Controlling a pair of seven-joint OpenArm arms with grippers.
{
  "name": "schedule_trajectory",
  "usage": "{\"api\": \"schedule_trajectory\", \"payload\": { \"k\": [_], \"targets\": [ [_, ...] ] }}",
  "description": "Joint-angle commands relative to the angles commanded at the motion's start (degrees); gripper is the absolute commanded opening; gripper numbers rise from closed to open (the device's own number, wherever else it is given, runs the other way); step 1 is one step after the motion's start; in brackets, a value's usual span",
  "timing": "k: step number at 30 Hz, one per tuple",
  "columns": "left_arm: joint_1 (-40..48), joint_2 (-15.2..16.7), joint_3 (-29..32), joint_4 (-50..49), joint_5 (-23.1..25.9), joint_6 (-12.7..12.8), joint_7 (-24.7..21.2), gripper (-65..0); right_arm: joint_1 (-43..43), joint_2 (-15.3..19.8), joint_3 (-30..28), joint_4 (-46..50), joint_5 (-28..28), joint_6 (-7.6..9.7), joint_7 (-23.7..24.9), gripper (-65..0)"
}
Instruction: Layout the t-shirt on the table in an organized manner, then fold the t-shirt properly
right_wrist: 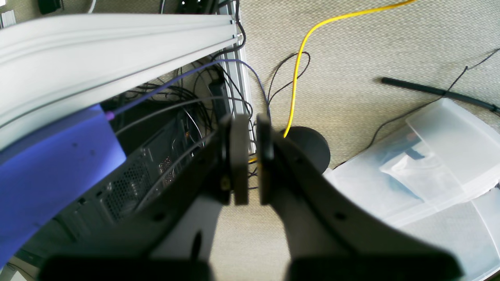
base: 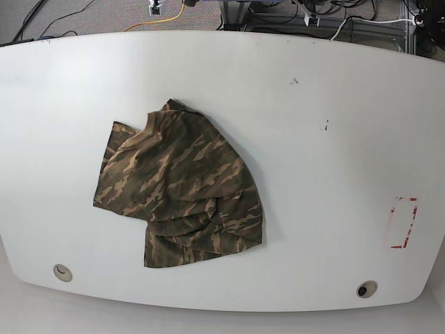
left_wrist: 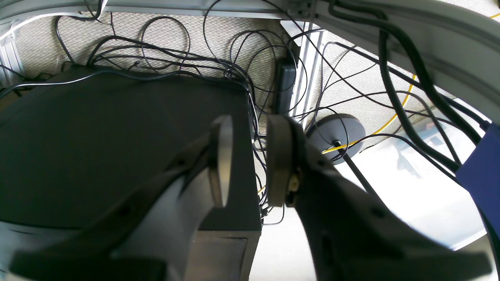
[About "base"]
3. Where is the camouflage t-shirt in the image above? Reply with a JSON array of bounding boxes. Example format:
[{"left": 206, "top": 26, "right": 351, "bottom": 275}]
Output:
[{"left": 93, "top": 100, "right": 264, "bottom": 269}]

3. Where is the red tape rectangle marking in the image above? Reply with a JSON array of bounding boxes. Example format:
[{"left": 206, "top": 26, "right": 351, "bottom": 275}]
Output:
[{"left": 387, "top": 197, "right": 419, "bottom": 249}]

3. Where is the aluminium frame stand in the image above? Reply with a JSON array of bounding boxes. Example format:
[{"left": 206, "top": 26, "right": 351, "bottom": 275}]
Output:
[{"left": 217, "top": 1, "right": 270, "bottom": 31}]

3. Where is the yellow cable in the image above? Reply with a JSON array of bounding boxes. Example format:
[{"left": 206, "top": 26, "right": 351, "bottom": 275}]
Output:
[{"left": 124, "top": 0, "right": 184, "bottom": 32}]

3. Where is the right table cable grommet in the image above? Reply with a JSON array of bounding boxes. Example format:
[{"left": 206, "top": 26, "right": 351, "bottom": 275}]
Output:
[{"left": 356, "top": 280, "right": 378, "bottom": 299}]

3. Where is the table cable grommet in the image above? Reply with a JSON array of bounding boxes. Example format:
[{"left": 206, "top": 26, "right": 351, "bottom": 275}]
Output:
[
  {"left": 356, "top": 280, "right": 378, "bottom": 299},
  {"left": 53, "top": 264, "right": 73, "bottom": 283}
]

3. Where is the white cable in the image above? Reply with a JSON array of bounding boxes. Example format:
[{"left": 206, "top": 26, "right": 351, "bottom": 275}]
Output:
[{"left": 330, "top": 17, "right": 414, "bottom": 42}]

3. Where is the left table cable grommet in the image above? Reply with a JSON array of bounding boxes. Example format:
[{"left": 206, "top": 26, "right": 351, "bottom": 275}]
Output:
[{"left": 53, "top": 264, "right": 73, "bottom": 283}]

